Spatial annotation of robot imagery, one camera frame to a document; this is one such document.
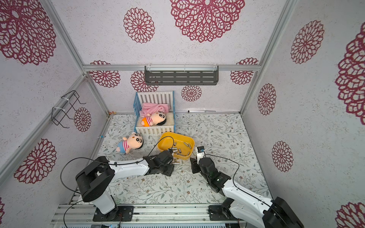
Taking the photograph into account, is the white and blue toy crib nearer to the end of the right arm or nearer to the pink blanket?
the pink blanket

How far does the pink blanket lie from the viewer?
42.8 inches

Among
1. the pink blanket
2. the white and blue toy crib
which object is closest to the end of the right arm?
the white and blue toy crib

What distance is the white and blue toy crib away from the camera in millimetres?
1023
